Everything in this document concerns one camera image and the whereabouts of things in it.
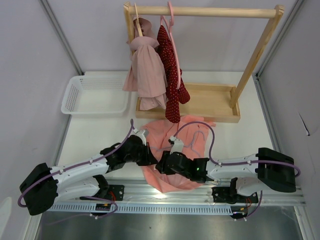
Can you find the red polka dot garment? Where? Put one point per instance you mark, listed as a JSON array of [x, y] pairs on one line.
[[175, 96]]

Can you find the white slotted cable duct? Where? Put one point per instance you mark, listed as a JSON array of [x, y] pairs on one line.
[[139, 208]]

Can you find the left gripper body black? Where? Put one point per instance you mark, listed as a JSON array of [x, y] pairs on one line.
[[143, 158]]

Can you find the salmon pink skirt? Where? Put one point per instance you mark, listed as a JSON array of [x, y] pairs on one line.
[[159, 132]]

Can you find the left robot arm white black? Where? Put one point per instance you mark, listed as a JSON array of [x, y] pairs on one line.
[[45, 185]]

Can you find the dusty pink hanging garment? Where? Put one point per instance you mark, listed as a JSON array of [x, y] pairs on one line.
[[146, 75]]

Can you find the wooden hanger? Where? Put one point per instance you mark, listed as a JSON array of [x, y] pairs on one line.
[[137, 22]]

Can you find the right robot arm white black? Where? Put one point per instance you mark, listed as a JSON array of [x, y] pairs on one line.
[[265, 170]]

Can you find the light blue wire hanger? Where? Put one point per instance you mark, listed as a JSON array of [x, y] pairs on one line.
[[189, 146]]

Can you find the wooden clothes rack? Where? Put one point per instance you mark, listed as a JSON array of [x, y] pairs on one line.
[[214, 95]]

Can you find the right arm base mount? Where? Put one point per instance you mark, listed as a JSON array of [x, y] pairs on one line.
[[222, 194]]

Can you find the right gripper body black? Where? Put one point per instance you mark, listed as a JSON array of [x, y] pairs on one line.
[[166, 169]]

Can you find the white plastic basket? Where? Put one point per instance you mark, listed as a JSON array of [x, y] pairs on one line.
[[96, 96]]

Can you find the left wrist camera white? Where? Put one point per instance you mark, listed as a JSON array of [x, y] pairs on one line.
[[142, 134]]

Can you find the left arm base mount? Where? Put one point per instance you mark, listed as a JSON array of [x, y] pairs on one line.
[[113, 192]]

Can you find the pink plastic hanger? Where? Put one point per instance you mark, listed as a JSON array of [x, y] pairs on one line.
[[169, 25]]

